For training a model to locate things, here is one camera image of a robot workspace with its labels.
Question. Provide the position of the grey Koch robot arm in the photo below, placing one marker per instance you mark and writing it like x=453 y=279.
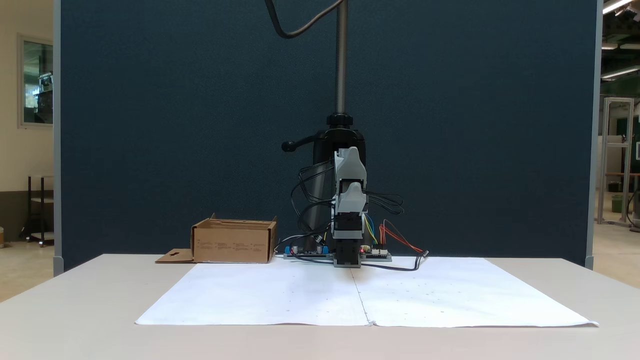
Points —
x=350 y=165

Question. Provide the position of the motor controller circuit board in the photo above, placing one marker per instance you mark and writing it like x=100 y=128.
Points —
x=377 y=255

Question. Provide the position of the blue power circuit board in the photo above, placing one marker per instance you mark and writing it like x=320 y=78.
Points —
x=305 y=254

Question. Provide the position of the black tripod with metal pole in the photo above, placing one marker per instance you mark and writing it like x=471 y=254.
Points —
x=341 y=75

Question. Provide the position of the open cardboard box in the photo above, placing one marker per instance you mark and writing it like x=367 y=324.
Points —
x=232 y=245

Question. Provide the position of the white paper sheet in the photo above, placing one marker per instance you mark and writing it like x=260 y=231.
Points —
x=250 y=300
x=475 y=295

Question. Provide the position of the dark blue partition panel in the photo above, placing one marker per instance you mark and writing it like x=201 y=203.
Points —
x=150 y=125

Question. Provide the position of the black shelf rack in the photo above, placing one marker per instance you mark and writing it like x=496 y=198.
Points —
x=41 y=210

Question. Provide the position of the ceiling strip light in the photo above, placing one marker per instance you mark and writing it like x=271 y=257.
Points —
x=617 y=6

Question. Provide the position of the aluminium profile frame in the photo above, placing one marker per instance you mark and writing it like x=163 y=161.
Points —
x=616 y=150

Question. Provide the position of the framed wall window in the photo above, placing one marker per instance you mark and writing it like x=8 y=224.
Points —
x=37 y=82

